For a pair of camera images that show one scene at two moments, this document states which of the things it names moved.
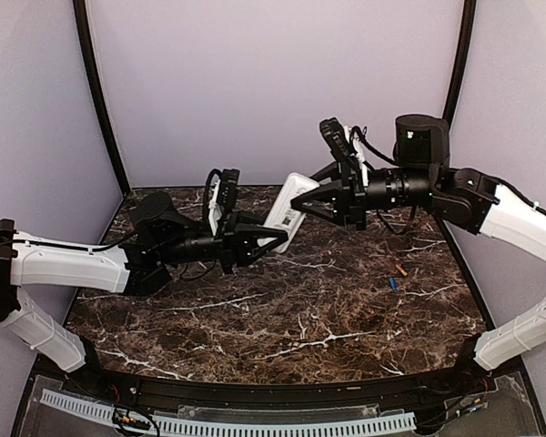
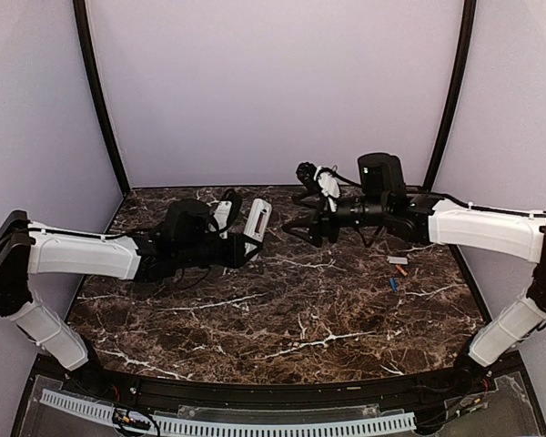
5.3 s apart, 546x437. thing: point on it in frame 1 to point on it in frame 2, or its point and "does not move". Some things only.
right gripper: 348,196 to 314,223
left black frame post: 81,10 does not move
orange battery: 404,273 does not move
